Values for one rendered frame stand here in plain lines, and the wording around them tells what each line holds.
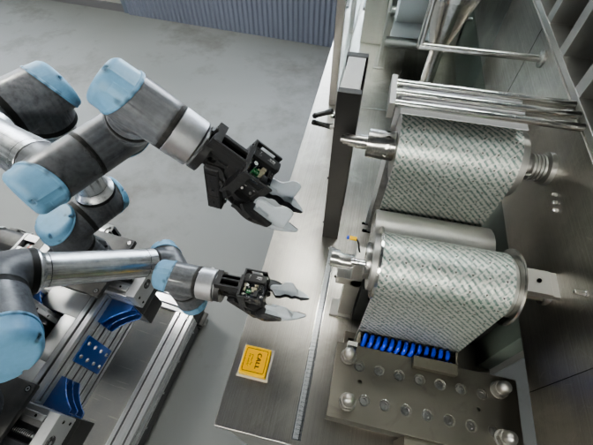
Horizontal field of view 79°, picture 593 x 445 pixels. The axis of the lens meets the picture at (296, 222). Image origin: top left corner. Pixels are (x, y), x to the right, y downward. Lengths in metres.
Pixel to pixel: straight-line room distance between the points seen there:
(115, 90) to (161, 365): 1.43
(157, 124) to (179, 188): 2.11
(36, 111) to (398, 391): 0.98
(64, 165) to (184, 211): 1.92
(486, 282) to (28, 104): 0.96
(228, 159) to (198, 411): 1.56
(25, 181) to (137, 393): 1.34
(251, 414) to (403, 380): 0.38
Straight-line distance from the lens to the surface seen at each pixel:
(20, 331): 0.77
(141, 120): 0.54
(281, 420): 0.99
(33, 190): 0.59
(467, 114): 0.78
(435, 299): 0.73
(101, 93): 0.54
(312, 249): 1.15
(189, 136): 0.53
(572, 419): 0.77
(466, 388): 0.94
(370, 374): 0.89
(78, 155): 0.60
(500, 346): 0.99
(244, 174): 0.53
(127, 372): 1.87
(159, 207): 2.57
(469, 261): 0.73
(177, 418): 1.98
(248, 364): 1.00
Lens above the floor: 1.88
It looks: 54 degrees down
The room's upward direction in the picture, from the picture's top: straight up
